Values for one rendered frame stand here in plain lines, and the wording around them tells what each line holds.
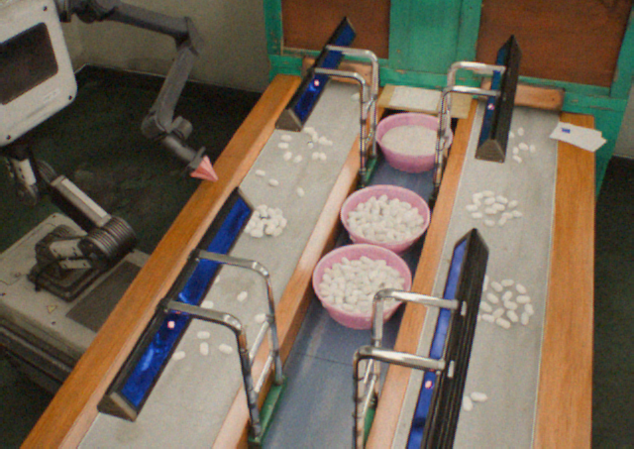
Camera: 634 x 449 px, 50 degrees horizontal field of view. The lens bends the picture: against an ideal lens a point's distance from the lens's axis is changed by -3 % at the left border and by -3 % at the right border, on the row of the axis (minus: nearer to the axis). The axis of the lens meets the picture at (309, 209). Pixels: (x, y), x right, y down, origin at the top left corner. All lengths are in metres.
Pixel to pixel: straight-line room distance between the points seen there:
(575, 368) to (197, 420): 0.90
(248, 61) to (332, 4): 1.38
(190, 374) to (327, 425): 0.36
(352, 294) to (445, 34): 1.10
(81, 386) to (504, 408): 1.01
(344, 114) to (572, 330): 1.20
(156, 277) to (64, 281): 0.51
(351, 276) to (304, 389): 0.36
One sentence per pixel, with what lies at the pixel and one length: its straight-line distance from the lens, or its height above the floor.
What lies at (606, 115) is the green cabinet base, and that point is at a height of 0.77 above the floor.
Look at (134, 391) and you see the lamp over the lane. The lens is 1.34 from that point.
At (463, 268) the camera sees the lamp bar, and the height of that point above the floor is 1.11.
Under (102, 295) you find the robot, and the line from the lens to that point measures 2.38.
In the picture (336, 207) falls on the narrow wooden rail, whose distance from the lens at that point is 2.12.
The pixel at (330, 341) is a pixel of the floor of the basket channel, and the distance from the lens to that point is 1.87.
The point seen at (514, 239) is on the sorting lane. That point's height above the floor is 0.74.
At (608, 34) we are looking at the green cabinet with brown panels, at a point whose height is 1.07.
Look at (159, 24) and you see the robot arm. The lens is 2.35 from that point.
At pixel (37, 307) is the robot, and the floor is 0.47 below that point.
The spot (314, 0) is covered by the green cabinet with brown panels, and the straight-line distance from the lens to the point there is 2.66.
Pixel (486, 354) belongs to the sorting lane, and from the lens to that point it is 1.80.
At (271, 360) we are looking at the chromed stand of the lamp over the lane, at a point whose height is 0.84.
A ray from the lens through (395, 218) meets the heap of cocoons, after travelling 2.14.
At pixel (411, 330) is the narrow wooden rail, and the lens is 1.79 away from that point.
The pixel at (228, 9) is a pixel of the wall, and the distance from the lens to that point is 3.85.
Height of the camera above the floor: 2.13
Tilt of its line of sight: 40 degrees down
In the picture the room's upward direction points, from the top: 3 degrees counter-clockwise
